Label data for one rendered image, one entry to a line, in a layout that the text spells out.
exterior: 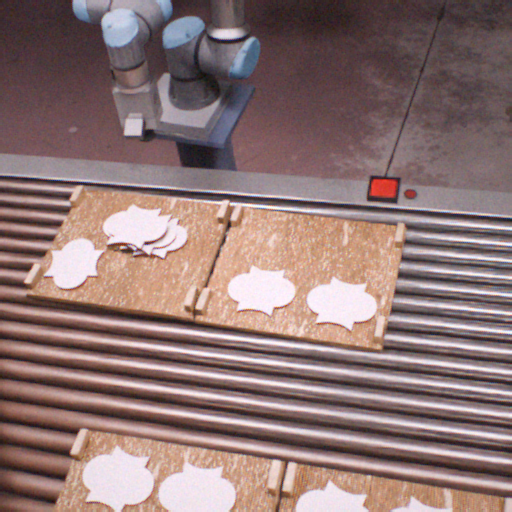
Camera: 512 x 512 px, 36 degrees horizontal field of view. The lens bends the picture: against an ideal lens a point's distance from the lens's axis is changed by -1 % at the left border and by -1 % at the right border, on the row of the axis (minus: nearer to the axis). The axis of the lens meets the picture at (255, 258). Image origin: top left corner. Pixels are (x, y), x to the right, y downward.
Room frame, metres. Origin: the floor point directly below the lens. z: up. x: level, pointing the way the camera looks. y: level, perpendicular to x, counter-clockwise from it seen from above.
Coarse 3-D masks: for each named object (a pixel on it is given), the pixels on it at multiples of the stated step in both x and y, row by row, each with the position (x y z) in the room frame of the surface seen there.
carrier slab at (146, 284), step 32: (96, 192) 1.52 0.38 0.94; (64, 224) 1.42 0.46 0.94; (96, 224) 1.41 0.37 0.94; (192, 224) 1.35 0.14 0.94; (128, 256) 1.28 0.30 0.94; (192, 256) 1.25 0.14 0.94; (96, 288) 1.20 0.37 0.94; (128, 288) 1.18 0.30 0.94; (160, 288) 1.17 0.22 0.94; (192, 320) 1.07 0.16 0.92
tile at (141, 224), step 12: (120, 216) 1.38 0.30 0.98; (132, 216) 1.37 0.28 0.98; (144, 216) 1.36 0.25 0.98; (156, 216) 1.36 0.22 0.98; (108, 228) 1.34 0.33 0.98; (120, 228) 1.34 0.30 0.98; (132, 228) 1.33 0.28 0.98; (144, 228) 1.32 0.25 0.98; (156, 228) 1.32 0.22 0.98; (120, 240) 1.30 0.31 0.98; (132, 240) 1.29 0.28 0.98; (144, 240) 1.29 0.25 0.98; (156, 240) 1.29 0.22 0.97
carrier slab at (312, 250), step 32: (256, 224) 1.32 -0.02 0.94; (288, 224) 1.30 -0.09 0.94; (320, 224) 1.28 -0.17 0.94; (352, 224) 1.27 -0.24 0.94; (224, 256) 1.23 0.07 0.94; (256, 256) 1.22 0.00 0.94; (288, 256) 1.20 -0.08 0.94; (320, 256) 1.18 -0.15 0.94; (352, 256) 1.17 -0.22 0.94; (384, 256) 1.15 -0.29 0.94; (224, 288) 1.14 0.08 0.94; (384, 288) 1.06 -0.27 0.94; (224, 320) 1.05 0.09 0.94; (256, 320) 1.03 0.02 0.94; (288, 320) 1.02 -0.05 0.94
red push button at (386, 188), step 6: (378, 180) 1.41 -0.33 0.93; (384, 180) 1.40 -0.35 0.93; (390, 180) 1.40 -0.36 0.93; (372, 186) 1.39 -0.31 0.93; (378, 186) 1.38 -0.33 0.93; (384, 186) 1.38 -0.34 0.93; (390, 186) 1.38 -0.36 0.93; (372, 192) 1.37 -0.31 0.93; (378, 192) 1.36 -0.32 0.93; (384, 192) 1.36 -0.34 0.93; (390, 192) 1.36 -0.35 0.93
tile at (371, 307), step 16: (320, 288) 1.08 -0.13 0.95; (336, 288) 1.08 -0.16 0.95; (352, 288) 1.07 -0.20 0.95; (320, 304) 1.04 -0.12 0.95; (336, 304) 1.03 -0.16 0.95; (352, 304) 1.03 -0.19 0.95; (368, 304) 1.02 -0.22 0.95; (320, 320) 1.00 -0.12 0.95; (336, 320) 0.99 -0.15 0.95; (352, 320) 0.99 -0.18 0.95; (368, 320) 0.98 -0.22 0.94
